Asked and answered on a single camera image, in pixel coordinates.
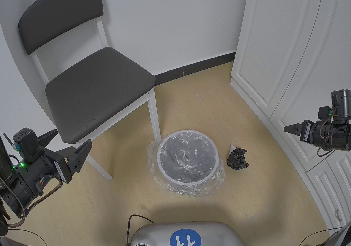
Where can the white trash bin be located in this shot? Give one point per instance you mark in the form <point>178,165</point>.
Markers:
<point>175,180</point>

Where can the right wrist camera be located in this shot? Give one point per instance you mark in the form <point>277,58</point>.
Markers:
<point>323,113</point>

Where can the clear plastic bag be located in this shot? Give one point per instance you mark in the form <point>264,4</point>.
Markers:
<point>153,157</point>

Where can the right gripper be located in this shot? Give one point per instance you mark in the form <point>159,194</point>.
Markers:
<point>318,134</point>

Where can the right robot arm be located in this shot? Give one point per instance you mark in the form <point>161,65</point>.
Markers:
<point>341,102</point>

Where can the grey and white chair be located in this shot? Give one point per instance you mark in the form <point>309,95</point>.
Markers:
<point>104,91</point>

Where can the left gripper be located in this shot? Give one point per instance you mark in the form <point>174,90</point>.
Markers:
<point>33,182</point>

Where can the black plastic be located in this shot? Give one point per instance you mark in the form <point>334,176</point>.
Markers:
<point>237,160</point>

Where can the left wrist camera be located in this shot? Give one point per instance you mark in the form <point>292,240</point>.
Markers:
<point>24,140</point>

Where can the white printed paper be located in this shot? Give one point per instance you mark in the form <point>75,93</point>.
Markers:
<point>232,146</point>

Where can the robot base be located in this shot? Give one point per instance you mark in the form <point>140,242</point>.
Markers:
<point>186,235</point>

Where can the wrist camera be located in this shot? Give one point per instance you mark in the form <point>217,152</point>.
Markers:
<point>24,140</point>
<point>323,113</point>

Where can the white wardrobe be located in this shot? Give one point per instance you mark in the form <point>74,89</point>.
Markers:
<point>288,47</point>

